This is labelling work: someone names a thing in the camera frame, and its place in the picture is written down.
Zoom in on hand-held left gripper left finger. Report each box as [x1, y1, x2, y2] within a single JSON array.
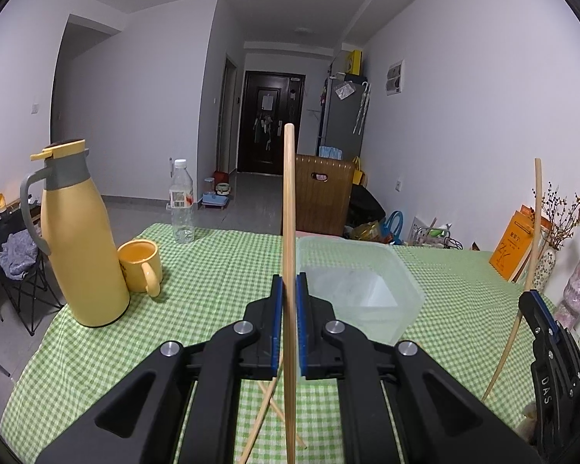
[[36, 275, 284, 464]]

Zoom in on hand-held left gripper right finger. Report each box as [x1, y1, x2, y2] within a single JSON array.
[[294, 273, 542, 464]]

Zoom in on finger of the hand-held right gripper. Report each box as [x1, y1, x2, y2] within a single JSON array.
[[518, 290, 555, 350], [536, 292, 569, 339]]

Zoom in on translucent plastic container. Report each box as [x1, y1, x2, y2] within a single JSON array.
[[297, 236, 425, 346]]

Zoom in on pale wooden chopstick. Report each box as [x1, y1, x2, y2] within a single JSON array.
[[257, 383, 307, 449], [239, 354, 284, 464], [282, 124, 297, 464], [481, 157, 545, 402]]

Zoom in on pink glass vase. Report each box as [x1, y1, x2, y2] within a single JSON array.
[[553, 251, 580, 329]]

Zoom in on floral ceramic vase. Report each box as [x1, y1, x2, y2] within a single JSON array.
[[532, 246, 558, 293]]

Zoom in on green checked tablecloth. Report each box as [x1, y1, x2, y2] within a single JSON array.
[[0, 222, 580, 464]]

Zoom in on dried flower branches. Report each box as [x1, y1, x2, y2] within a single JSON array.
[[532, 188, 580, 252]]

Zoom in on orange white book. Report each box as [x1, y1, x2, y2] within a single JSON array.
[[516, 204, 553, 283]]

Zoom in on brown wooden cabinet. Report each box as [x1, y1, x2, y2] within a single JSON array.
[[294, 154, 356, 237]]

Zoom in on black bag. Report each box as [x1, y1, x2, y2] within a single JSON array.
[[350, 184, 386, 233]]

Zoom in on pet bowl stand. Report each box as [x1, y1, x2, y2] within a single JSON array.
[[202, 179, 233, 211]]

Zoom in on clear plastic water bottle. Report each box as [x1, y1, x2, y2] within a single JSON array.
[[168, 159, 196, 245]]

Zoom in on yellow mug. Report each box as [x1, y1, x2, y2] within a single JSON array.
[[117, 240, 164, 297]]

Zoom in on dark front door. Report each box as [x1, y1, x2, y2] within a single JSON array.
[[236, 70, 306, 175]]

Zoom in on grey refrigerator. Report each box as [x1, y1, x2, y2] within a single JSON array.
[[316, 75, 368, 160]]

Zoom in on yellow thermos jug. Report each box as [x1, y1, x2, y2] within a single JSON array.
[[20, 139, 131, 328]]

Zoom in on white hanging umbrella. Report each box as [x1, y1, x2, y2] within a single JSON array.
[[352, 82, 370, 135]]

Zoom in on black folding chair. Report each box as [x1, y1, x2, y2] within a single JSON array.
[[0, 222, 63, 336]]

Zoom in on yellow box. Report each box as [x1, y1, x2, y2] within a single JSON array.
[[340, 49, 363, 75]]

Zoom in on grey cloth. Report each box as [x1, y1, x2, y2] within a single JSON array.
[[0, 229, 39, 281]]

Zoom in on wire rack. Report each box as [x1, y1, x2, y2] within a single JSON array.
[[411, 217, 465, 249]]

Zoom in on blue ring handle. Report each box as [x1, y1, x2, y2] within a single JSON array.
[[384, 211, 404, 245]]

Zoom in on white wall panel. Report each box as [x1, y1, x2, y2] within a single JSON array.
[[385, 60, 405, 96]]

